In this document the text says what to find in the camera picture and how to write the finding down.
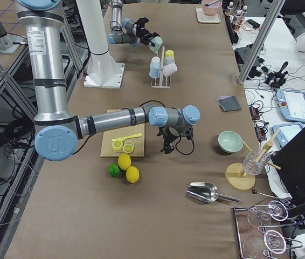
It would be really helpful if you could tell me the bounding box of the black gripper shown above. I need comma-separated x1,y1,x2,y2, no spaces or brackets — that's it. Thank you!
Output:
157,126,195,154
134,17,159,45

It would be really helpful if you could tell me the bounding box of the mint green plastic cup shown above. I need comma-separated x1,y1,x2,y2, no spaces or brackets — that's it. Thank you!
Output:
149,36,163,53

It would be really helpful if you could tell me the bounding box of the pink plastic cup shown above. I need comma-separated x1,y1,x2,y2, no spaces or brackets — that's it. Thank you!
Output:
163,63,178,77

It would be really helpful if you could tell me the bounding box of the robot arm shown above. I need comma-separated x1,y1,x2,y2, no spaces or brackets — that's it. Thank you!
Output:
108,0,163,49
16,1,200,161

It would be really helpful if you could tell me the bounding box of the white plastic cup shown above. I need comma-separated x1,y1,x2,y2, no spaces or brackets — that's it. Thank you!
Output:
150,56,161,66

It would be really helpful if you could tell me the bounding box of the yellow plastic cup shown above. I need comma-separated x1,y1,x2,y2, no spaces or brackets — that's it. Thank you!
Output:
164,50,175,59

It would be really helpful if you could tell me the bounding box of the light blue plastic cup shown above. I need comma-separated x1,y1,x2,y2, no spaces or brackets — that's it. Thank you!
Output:
149,63,161,79

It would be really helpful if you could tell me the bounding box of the grey plastic cup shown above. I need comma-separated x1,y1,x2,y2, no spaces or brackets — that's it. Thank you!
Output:
164,56,175,66

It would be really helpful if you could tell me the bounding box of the clear glass cup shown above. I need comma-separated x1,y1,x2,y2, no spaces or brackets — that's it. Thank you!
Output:
242,148,271,175

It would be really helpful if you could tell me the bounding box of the lemon slice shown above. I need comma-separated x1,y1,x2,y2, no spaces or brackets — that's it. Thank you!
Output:
122,141,135,154
112,140,124,152

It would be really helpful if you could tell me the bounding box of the yellow lemon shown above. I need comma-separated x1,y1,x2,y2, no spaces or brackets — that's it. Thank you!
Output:
117,153,131,171
126,166,140,183

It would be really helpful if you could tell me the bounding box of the mint green bowl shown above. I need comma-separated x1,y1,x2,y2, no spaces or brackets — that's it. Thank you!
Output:
218,131,243,154

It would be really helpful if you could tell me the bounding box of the cream plastic tray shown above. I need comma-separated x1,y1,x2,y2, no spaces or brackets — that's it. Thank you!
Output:
195,6,221,24

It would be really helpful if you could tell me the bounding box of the pink folded cloth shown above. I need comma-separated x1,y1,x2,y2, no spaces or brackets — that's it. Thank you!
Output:
218,95,235,100

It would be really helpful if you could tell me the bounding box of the bamboo cutting board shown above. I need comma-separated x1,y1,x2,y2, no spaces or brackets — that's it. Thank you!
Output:
100,124,145,158

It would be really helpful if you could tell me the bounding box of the green lime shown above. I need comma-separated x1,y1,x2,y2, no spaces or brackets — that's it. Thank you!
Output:
108,163,121,178

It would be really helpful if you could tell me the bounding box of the grey folded cloth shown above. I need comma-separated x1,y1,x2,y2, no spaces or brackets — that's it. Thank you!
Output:
217,96,241,112

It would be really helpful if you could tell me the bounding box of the metal scoop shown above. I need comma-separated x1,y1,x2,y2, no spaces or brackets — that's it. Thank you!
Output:
186,182,240,203

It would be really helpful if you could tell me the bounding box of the pink bowl of ice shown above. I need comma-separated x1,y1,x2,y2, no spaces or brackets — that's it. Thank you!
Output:
201,0,222,16

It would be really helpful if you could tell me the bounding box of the wooden mug tree stand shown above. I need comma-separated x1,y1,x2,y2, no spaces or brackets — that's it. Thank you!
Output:
225,129,281,190

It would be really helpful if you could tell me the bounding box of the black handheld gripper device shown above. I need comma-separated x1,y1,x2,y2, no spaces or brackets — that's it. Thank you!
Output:
265,61,289,88

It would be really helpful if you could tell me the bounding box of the blue teach pendant tablet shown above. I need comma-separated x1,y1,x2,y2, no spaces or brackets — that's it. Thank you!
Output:
276,89,305,124

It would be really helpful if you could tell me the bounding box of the white wire cup rack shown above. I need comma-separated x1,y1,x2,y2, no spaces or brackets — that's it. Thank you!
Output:
151,45,171,89

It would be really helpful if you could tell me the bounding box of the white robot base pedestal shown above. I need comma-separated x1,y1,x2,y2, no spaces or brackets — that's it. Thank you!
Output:
77,0,124,89

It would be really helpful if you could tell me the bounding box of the aluminium frame post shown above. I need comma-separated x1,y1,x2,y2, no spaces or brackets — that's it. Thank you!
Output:
237,0,285,85

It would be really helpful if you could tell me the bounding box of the wire glass rack tray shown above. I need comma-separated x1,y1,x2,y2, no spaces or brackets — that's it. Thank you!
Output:
233,199,303,258

